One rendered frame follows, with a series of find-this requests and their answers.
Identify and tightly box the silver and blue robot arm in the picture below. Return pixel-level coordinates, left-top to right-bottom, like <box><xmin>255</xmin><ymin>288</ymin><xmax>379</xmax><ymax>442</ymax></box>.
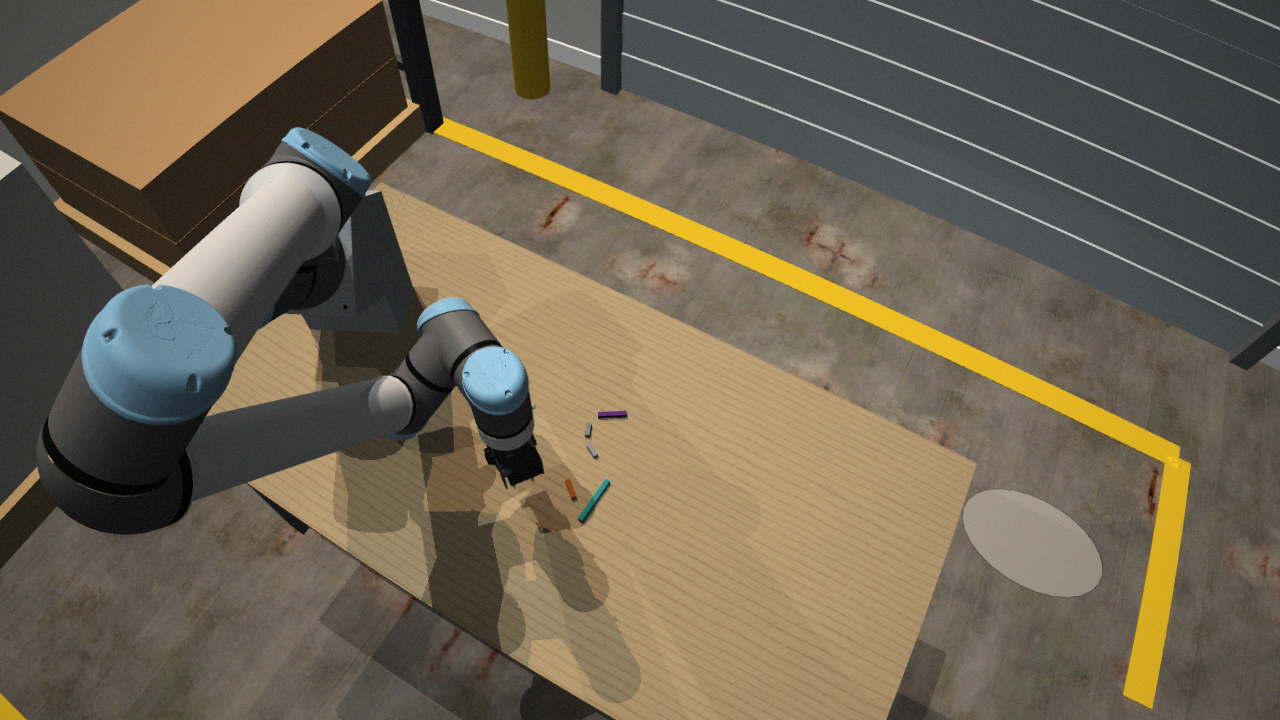
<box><xmin>36</xmin><ymin>128</ymin><xmax>535</xmax><ymax>536</ymax></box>

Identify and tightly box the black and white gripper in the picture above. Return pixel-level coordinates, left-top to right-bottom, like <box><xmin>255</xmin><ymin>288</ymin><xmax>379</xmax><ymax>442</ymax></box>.
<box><xmin>484</xmin><ymin>434</ymin><xmax>544</xmax><ymax>489</ymax></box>

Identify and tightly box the turquoise rod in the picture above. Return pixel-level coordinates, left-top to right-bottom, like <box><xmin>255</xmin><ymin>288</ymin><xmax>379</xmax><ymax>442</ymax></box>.
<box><xmin>579</xmin><ymin>479</ymin><xmax>611</xmax><ymax>521</ymax></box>

